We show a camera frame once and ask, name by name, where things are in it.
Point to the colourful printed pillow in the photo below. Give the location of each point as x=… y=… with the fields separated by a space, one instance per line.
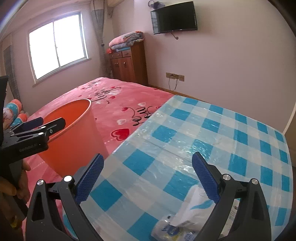
x=13 y=113

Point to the wooden cabinet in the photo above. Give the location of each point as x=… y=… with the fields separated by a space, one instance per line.
x=129 y=67

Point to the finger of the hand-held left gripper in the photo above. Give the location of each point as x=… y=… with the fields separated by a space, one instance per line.
x=54 y=126
x=32 y=122

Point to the white air conditioner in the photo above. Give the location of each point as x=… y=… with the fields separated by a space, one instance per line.
x=114 y=2

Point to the crushed clear plastic bottle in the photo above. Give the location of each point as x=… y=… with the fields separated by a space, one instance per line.
x=171 y=230

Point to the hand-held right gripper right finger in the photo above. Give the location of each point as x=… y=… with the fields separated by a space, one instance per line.
x=205 y=178

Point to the blue checked plastic tablecloth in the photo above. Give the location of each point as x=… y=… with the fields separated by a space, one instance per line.
x=198 y=129

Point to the pink heart print blanket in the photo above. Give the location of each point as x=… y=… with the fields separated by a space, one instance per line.
x=124 y=111

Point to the window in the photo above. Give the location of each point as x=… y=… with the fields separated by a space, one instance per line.
x=57 y=44

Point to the grey patterned curtain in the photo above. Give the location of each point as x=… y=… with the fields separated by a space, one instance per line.
x=11 y=69
x=100 y=34

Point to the folded pink floral blanket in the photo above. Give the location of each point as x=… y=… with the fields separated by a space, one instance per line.
x=126 y=38

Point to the purple item above television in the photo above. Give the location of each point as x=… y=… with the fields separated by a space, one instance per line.
x=158 y=3

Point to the person's left hand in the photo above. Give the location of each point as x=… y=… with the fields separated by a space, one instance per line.
x=23 y=190

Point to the folded blue blanket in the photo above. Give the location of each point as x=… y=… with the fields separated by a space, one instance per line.
x=120 y=47

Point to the white plastic bag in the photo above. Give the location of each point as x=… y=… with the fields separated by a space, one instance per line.
x=192 y=208

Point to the folded red cloth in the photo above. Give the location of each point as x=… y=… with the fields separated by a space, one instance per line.
x=109 y=51

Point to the wall power socket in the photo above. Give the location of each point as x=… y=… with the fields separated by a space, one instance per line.
x=175 y=77

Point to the wall-mounted black television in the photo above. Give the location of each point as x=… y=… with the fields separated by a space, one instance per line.
x=174 y=17

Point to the orange plastic bucket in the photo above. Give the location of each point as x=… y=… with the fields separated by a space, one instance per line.
x=78 y=134

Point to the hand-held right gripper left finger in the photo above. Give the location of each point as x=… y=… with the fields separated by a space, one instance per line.
x=90 y=178

